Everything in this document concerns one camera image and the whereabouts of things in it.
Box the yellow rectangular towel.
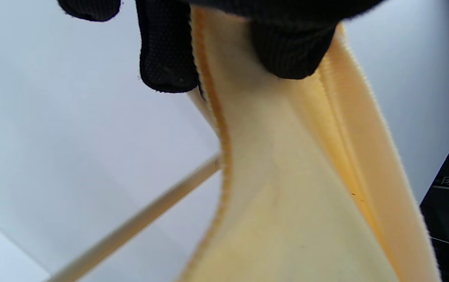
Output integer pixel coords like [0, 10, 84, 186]
[177, 6, 442, 282]

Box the wooden desktop rack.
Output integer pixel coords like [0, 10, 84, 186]
[46, 155, 223, 282]

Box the person's left hand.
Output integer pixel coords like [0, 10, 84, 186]
[57, 0, 385, 93]

